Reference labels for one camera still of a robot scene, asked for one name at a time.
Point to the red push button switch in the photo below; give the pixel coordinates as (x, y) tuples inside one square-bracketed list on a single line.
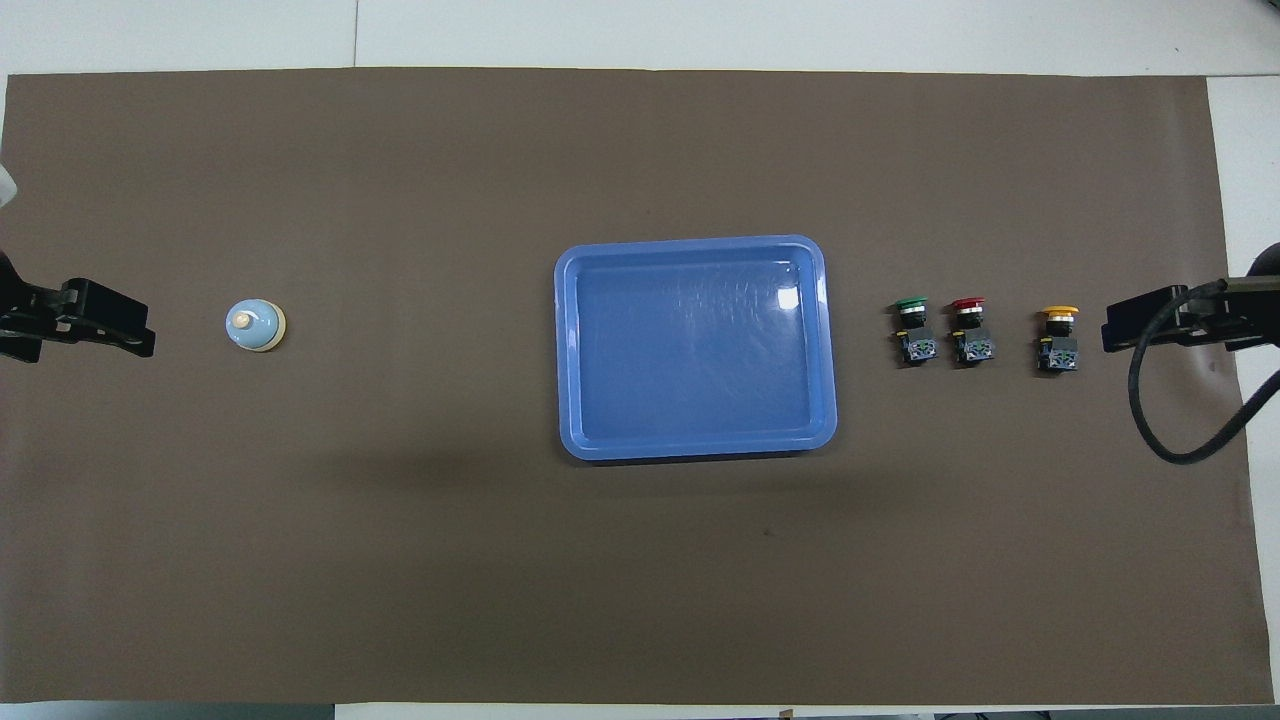
[(972, 347)]

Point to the green push button switch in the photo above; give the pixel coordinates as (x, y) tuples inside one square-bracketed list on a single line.
[(916, 347)]

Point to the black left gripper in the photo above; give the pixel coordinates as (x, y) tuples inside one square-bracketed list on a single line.
[(25, 315)]

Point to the yellow push button switch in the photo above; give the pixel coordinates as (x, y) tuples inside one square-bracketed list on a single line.
[(1058, 355)]

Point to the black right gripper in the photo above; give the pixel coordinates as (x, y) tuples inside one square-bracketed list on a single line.
[(1260, 310)]

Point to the blue plastic tray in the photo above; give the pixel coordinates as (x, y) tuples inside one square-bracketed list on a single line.
[(695, 350)]

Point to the light blue desk bell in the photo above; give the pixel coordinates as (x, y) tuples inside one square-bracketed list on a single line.
[(255, 326)]

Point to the brown table mat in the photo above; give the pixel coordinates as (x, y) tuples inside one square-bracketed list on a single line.
[(400, 560)]

